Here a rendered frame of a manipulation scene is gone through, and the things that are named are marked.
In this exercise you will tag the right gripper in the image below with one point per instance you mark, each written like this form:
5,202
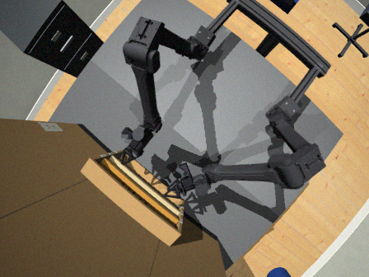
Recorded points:
138,151

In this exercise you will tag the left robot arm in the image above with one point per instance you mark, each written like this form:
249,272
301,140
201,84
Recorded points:
296,168

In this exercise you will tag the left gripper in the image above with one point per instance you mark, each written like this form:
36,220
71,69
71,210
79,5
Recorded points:
179,188

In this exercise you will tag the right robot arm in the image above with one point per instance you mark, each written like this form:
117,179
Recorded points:
140,51

